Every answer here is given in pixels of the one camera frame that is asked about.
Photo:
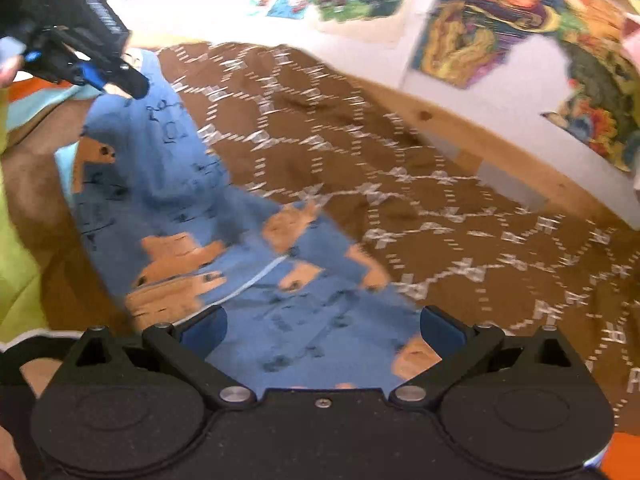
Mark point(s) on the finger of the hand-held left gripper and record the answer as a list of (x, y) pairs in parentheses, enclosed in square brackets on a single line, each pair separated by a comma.
[(127, 80), (50, 62)]

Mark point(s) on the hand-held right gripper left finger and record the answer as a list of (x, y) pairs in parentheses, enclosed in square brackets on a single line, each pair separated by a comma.
[(205, 332)]

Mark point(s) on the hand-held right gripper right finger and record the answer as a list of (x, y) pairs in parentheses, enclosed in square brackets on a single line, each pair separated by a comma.
[(442, 332)]

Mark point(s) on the blue printed pants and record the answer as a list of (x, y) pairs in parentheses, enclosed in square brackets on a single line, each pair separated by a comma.
[(300, 300)]

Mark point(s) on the person's left hand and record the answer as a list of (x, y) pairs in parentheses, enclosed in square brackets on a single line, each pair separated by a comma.
[(9, 71)]

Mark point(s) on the brown patterned blanket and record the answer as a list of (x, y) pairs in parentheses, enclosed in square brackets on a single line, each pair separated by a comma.
[(400, 200)]

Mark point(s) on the pink hanging cloth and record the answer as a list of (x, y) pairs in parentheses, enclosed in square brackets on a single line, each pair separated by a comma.
[(631, 32)]

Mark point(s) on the wooden bed frame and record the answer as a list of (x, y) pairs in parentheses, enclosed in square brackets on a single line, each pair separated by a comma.
[(450, 130)]

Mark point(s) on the colourful torn wall poster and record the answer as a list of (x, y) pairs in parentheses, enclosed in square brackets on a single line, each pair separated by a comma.
[(480, 25)]

